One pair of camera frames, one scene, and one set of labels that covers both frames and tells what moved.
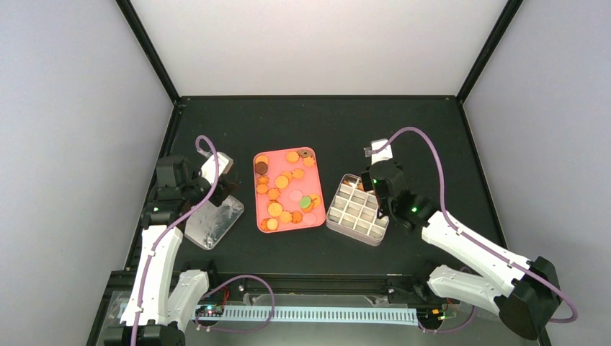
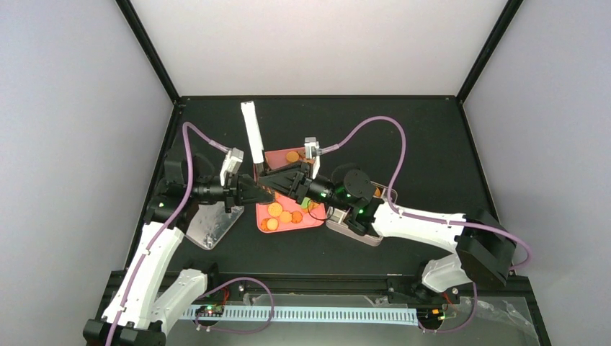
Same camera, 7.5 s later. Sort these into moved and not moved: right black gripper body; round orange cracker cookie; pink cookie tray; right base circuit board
Moved: right black gripper body
Not moved: round orange cracker cookie; right base circuit board; pink cookie tray
